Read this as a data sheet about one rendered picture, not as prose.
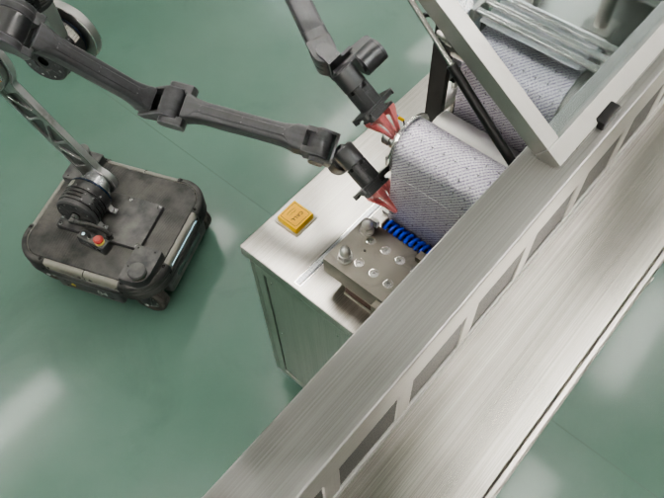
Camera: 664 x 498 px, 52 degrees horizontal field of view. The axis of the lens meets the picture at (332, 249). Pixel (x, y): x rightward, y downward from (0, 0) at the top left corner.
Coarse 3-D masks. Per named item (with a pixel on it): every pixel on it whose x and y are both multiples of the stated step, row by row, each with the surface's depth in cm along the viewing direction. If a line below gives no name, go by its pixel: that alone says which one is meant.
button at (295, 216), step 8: (288, 208) 183; (296, 208) 183; (304, 208) 183; (280, 216) 182; (288, 216) 182; (296, 216) 182; (304, 216) 182; (312, 216) 183; (288, 224) 181; (296, 224) 180; (304, 224) 182; (296, 232) 181
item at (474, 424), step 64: (640, 192) 120; (576, 256) 113; (640, 256) 113; (512, 320) 107; (576, 320) 107; (448, 384) 102; (512, 384) 102; (384, 448) 97; (448, 448) 97; (512, 448) 97
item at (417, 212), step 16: (400, 192) 156; (416, 192) 152; (400, 208) 162; (416, 208) 157; (432, 208) 152; (448, 208) 148; (400, 224) 167; (416, 224) 162; (432, 224) 157; (448, 224) 152; (432, 240) 162
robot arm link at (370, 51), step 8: (360, 40) 151; (368, 40) 151; (320, 48) 149; (328, 48) 149; (352, 48) 151; (360, 48) 150; (368, 48) 149; (376, 48) 149; (320, 56) 149; (328, 56) 148; (336, 56) 148; (344, 56) 151; (360, 56) 149; (368, 56) 149; (376, 56) 149; (384, 56) 150; (328, 64) 149; (336, 64) 151; (368, 64) 149; (376, 64) 150; (368, 72) 151
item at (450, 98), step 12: (432, 60) 170; (444, 60) 167; (456, 60) 171; (432, 72) 173; (444, 72) 170; (432, 84) 176; (444, 84) 172; (456, 84) 186; (432, 96) 179; (444, 96) 176; (432, 108) 182; (444, 108) 181; (432, 120) 186
